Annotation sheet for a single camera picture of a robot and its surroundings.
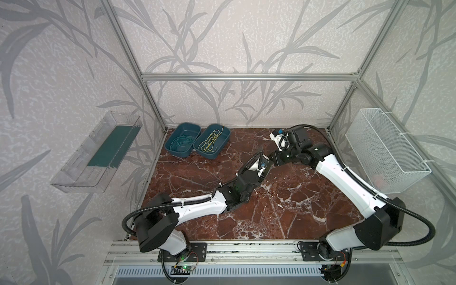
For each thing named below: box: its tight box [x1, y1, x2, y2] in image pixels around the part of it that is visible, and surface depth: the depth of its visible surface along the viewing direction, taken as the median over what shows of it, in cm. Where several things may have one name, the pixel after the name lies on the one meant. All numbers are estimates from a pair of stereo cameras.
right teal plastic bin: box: [192, 123, 231, 160], surface depth 114 cm
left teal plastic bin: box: [164, 122, 202, 158], surface depth 117 cm
